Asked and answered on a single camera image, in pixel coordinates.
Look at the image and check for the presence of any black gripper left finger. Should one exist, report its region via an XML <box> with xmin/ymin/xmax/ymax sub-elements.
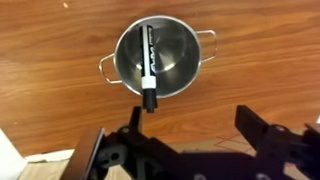
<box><xmin>59</xmin><ymin>106</ymin><xmax>183</xmax><ymax>180</ymax></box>

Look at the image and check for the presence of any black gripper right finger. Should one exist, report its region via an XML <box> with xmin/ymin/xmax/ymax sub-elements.
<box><xmin>234</xmin><ymin>104</ymin><xmax>320</xmax><ymax>180</ymax></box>

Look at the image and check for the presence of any black and white marker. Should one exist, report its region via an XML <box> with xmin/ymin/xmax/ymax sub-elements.
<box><xmin>138</xmin><ymin>24</ymin><xmax>159</xmax><ymax>114</ymax></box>

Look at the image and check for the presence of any small steel pot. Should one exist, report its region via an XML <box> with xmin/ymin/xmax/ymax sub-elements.
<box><xmin>98</xmin><ymin>14</ymin><xmax>219</xmax><ymax>100</ymax></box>

